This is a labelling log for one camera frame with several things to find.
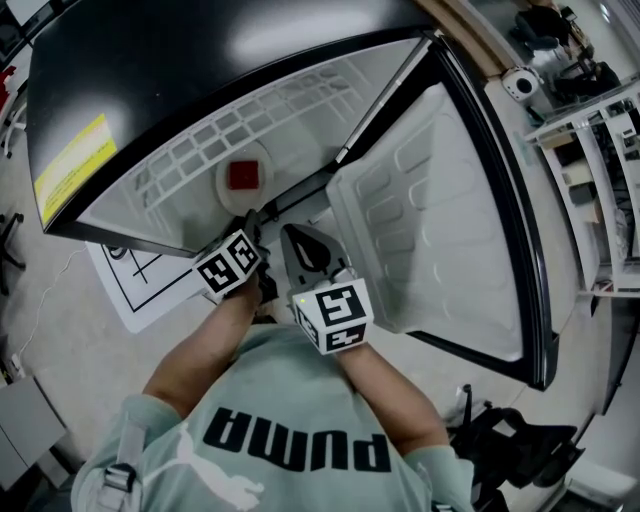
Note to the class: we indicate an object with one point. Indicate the red box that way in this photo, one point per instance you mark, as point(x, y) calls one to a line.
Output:
point(5, 87)

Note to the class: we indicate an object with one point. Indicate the black fridge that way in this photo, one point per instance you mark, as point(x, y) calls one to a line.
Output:
point(150, 55)

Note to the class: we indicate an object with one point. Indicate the white floor mat black lines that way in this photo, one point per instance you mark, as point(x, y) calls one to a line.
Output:
point(125, 295)

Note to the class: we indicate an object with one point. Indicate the wooden board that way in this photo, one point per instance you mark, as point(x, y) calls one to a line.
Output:
point(475, 35)

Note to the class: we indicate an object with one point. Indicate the grey cabinet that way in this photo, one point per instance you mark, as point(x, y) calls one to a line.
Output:
point(25, 430)

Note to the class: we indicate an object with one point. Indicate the black fridge door white liner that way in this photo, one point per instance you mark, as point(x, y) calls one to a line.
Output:
point(450, 225)

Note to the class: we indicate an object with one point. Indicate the black office chair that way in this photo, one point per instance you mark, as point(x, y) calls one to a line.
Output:
point(520, 450)

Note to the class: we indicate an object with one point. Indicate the black chair base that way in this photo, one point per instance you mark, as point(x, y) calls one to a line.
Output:
point(7, 250)

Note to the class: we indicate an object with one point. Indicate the white plate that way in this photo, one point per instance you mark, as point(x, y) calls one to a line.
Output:
point(240, 200)

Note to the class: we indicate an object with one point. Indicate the person's right forearm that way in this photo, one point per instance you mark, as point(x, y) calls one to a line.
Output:
point(390, 395)

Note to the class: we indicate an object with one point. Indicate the person's left forearm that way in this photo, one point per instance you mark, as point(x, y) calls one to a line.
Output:
point(200, 355)

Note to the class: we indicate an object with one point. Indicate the yellow fridge label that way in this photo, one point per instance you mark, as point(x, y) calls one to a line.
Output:
point(75, 165)

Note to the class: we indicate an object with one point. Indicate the red food piece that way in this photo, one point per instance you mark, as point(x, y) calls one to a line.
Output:
point(244, 175)

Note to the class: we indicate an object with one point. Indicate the white round camera device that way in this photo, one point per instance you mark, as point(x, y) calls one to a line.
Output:
point(521, 85)

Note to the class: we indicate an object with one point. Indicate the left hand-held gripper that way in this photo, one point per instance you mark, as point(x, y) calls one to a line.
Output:
point(227, 265)

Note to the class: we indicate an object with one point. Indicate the white shelving unit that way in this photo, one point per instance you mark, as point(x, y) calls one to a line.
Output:
point(590, 165)

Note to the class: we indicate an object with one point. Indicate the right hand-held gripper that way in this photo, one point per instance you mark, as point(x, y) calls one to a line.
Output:
point(335, 310)

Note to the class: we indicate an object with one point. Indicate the light green t-shirt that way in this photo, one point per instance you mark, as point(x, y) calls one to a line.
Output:
point(280, 400)

